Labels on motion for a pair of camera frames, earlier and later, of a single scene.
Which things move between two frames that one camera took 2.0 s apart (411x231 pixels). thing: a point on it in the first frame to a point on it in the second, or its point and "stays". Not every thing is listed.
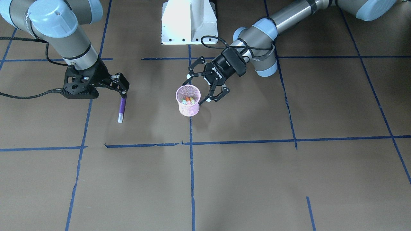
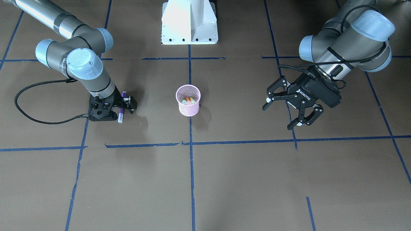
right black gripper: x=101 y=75 to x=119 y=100
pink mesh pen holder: x=188 y=90 stays
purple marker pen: x=121 y=110 stays
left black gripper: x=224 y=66 to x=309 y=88
